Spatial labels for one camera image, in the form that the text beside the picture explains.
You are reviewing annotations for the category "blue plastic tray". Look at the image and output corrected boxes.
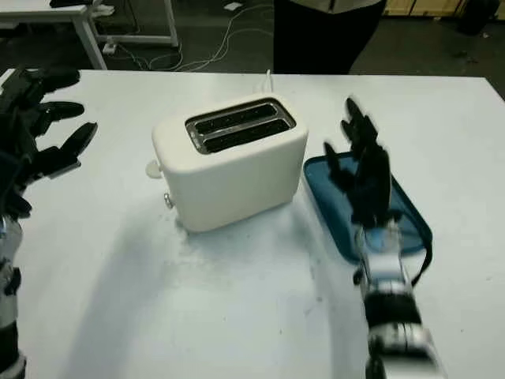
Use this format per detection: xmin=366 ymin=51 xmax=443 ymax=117
xmin=302 ymin=152 xmax=434 ymax=266

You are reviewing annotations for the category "white toaster power cord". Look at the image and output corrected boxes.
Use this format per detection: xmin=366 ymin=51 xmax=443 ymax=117
xmin=258 ymin=69 xmax=277 ymax=98

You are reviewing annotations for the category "white metal-frame desk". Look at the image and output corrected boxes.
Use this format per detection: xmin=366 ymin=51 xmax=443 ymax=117
xmin=0 ymin=0 xmax=179 ymax=71

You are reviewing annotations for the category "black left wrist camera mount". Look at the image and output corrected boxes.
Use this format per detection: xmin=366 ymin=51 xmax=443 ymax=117
xmin=0 ymin=152 xmax=32 ymax=220

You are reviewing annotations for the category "thin white floor cable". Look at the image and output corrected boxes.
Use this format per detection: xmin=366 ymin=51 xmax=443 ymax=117
xmin=116 ymin=43 xmax=185 ymax=72

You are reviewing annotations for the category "long white floor cable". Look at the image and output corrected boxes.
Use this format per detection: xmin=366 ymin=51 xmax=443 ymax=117
xmin=149 ymin=6 xmax=274 ymax=70

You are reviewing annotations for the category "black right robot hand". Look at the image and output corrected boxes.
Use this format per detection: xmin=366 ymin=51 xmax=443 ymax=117
xmin=323 ymin=96 xmax=395 ymax=232

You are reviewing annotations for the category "black bin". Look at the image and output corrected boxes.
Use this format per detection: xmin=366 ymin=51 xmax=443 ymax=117
xmin=457 ymin=0 xmax=500 ymax=36

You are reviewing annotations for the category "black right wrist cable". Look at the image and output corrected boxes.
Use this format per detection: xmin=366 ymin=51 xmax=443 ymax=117
xmin=410 ymin=232 xmax=434 ymax=287

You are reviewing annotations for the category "wooden crate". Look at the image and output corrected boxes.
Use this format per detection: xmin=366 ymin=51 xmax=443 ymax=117
xmin=384 ymin=0 xmax=461 ymax=17

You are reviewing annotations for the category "white two-slot toaster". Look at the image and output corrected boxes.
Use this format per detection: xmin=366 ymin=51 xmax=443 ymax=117
xmin=144 ymin=94 xmax=309 ymax=233

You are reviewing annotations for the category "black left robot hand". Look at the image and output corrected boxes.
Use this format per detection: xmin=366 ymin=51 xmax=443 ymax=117
xmin=0 ymin=66 xmax=99 ymax=194

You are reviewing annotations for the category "person in black trousers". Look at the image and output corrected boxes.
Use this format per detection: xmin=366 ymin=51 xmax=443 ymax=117
xmin=272 ymin=0 xmax=387 ymax=75

